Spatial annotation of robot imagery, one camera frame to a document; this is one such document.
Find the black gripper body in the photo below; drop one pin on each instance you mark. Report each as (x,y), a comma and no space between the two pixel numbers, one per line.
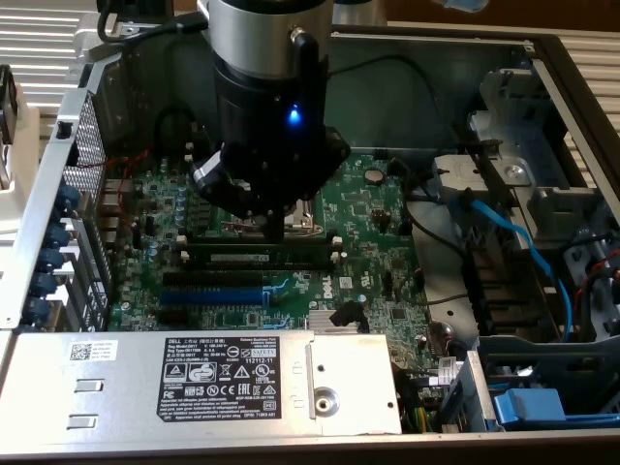
(276,145)

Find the green RAM stick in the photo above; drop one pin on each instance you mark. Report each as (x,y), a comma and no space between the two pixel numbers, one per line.
(300,254)

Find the metal CPU socket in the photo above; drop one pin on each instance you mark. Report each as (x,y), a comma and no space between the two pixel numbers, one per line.
(305,218)

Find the thin socket locking lever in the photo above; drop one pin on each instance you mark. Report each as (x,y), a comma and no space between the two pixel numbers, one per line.
(207,133)

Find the long black expansion slot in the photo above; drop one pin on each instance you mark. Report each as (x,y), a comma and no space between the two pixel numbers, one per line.
(213,278)

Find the blue expansion slot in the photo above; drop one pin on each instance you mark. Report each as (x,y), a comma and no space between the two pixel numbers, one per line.
(213,296)

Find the green Dell motherboard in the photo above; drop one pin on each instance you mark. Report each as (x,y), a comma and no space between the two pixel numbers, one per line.
(368,232)

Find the silver chipset heat sink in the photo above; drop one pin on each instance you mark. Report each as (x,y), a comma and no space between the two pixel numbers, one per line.
(319,320)

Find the silver coin battery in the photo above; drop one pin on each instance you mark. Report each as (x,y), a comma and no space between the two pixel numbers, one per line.
(373,175)

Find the short black expansion slot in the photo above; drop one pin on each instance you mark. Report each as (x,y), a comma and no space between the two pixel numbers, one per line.
(172,317)

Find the grey metal PC case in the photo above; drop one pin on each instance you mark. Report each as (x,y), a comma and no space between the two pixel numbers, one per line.
(412,106)

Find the blue card latch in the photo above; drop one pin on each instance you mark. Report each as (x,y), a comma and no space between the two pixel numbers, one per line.
(60,235)
(44,285)
(69,197)
(38,310)
(51,259)

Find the silver power supply unit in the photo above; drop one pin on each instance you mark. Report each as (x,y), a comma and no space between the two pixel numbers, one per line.
(121,387)

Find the black plastic bar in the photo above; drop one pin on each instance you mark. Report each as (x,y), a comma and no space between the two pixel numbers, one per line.
(494,169)

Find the grey metal disk bay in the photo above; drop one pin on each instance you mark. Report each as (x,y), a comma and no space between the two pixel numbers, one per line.
(513,145)

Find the black graphics card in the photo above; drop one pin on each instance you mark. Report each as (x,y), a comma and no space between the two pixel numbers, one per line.
(7,111)

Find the blue plastic drive latch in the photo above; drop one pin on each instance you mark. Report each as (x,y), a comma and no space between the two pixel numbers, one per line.
(528,407)

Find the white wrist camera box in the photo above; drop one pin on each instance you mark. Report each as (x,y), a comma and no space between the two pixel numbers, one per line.
(206,172)

